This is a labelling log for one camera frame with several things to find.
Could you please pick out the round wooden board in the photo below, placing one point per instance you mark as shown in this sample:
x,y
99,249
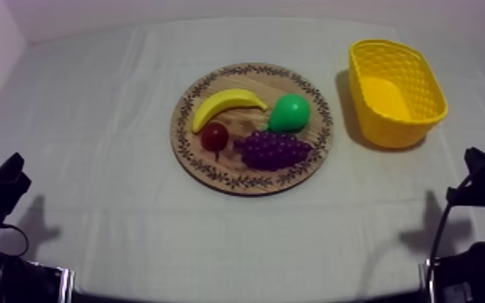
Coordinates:
x,y
252,128

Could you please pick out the yellow plastic basket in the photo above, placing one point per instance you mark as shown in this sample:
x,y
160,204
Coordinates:
x,y
396,94

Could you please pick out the small red fruit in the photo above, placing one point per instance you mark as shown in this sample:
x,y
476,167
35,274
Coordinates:
x,y
214,137

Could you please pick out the silver metal bar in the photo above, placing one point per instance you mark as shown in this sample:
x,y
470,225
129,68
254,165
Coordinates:
x,y
424,281
65,285

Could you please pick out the green toy pear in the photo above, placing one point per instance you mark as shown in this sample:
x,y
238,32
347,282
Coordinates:
x,y
289,112

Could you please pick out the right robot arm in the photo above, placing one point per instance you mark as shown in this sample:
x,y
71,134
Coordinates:
x,y
475,271

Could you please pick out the purple toy grapes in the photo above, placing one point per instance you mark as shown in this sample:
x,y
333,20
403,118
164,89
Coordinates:
x,y
273,149

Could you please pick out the yellow toy banana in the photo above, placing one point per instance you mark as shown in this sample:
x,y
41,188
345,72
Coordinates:
x,y
221,105

